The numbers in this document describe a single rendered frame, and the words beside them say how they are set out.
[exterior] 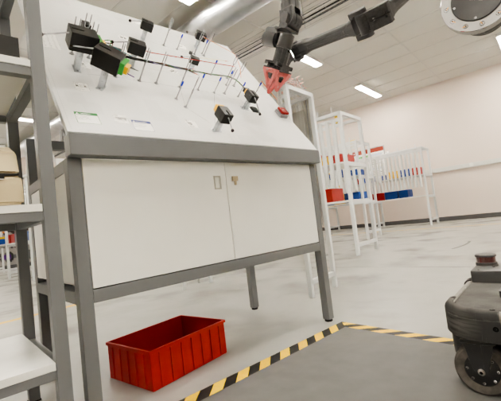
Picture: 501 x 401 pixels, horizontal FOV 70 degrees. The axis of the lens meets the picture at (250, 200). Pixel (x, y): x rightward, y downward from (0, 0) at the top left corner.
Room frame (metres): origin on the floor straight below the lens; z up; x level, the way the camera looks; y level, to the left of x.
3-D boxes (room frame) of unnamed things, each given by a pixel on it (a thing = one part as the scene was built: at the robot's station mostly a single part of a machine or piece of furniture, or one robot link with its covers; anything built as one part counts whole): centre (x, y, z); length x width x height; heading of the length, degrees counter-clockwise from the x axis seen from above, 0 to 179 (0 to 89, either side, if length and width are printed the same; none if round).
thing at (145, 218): (1.26, 0.30, 0.60); 0.55 x 0.02 x 0.39; 132
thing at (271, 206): (1.62, -0.11, 0.60); 0.55 x 0.03 x 0.39; 132
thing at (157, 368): (1.49, 0.40, 0.07); 0.39 x 0.29 x 0.14; 142
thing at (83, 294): (1.66, 0.29, 0.40); 1.18 x 0.60 x 0.80; 132
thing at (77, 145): (1.43, 0.08, 0.83); 1.18 x 0.05 x 0.06; 132
